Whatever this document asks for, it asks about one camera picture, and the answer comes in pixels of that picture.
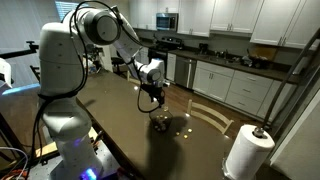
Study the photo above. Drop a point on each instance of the black office chair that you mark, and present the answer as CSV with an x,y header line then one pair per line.
x,y
118,61

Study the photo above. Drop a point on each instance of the wooden plank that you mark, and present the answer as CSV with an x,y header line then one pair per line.
x,y
46,148

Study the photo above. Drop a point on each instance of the black kitchen stove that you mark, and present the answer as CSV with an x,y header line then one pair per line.
x,y
171,45

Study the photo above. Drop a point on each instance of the dark cookware pile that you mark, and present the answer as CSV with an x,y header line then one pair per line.
x,y
255,61

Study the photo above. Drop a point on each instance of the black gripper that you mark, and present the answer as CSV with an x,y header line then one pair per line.
x,y
152,90

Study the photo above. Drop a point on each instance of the stainless steel dishwasher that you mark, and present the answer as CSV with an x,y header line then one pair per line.
x,y
183,71

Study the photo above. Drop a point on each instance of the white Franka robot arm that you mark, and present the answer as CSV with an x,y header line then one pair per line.
x,y
60,60

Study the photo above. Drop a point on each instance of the wooden chair back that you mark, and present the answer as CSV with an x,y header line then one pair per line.
x,y
213,113

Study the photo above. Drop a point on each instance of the dark kitchen countertop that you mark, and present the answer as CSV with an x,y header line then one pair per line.
x,y
266,71

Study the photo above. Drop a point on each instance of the window with white blinds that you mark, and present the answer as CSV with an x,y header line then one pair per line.
x,y
63,8

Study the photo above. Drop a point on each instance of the wooden cutting board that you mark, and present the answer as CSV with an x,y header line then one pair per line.
x,y
266,52

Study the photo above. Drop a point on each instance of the white paper towel roll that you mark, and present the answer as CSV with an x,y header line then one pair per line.
x,y
246,156

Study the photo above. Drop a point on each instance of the dark curved metal pole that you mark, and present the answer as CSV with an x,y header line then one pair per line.
x,y
283,84

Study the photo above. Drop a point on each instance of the stainless steel microwave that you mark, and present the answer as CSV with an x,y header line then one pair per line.
x,y
166,21

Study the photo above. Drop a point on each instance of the black coffee maker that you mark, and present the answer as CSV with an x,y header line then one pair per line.
x,y
203,48

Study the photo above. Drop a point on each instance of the small yellow candy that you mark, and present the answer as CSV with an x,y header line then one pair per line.
x,y
189,130
185,136
177,133

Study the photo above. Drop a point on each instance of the white upper cabinet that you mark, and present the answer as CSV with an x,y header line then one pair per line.
x,y
143,13
283,20
196,16
233,15

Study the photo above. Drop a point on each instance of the white plastic device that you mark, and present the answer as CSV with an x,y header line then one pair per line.
x,y
5,71

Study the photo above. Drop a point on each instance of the white wooden chair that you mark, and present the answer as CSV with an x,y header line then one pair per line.
x,y
133,80

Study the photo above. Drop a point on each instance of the white lower kitchen cabinets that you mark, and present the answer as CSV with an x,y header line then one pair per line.
x,y
246,90

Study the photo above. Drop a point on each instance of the grey robot mounting base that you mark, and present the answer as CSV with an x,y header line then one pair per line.
x,y
106,160

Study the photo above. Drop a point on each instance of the metal paper towel holder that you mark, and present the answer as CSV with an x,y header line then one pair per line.
x,y
259,132

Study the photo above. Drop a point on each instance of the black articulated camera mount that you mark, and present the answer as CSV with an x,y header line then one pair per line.
x,y
16,51

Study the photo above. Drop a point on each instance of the dark wooden chair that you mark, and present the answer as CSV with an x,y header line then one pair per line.
x,y
36,69

